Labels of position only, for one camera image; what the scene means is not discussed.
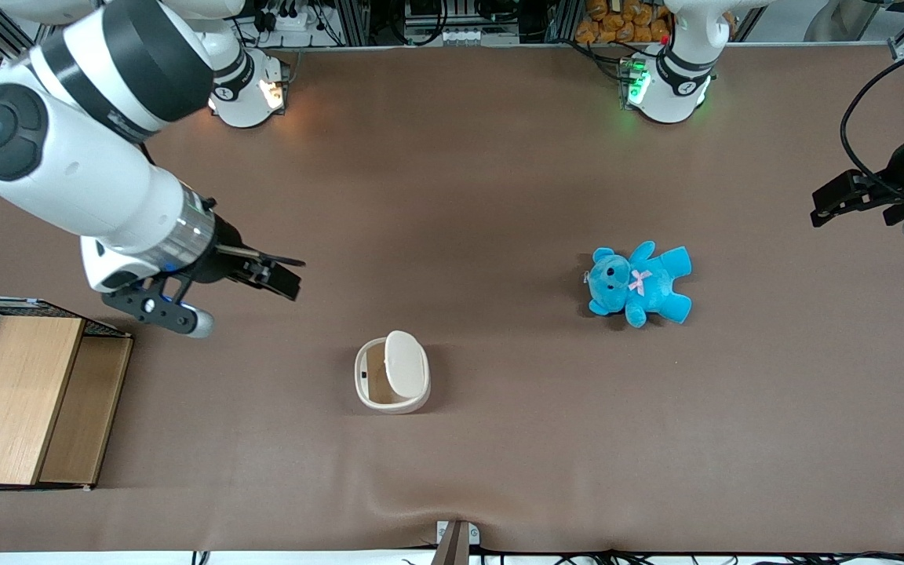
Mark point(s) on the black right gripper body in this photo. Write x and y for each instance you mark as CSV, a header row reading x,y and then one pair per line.
x,y
224,252

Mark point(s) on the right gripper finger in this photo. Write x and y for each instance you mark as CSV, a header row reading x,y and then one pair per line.
x,y
283,261
275,281

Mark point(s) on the white trash can lid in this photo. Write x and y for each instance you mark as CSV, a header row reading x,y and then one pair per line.
x,y
406,365

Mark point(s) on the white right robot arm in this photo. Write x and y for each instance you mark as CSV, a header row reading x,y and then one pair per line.
x,y
67,173

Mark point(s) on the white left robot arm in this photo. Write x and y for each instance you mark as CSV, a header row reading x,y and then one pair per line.
x,y
672,94

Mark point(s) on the white trash can body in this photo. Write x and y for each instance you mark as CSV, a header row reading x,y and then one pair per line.
x,y
397,406

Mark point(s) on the dark wooden shelf board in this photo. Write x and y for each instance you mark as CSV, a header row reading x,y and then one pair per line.
x,y
83,408

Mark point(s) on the blue teddy bear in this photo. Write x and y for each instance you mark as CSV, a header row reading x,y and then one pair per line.
x,y
652,282

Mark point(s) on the brown table cover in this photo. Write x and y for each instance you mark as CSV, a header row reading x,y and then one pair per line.
x,y
499,196

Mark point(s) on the white power strip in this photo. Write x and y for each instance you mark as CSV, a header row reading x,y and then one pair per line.
x,y
291,20

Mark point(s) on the light wooden shelf board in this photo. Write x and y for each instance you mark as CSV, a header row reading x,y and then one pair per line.
x,y
12,400

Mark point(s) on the orange plush toy pile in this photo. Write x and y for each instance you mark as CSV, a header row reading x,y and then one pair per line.
x,y
617,23

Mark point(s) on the camera mount post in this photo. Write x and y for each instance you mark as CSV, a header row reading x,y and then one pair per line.
x,y
453,545

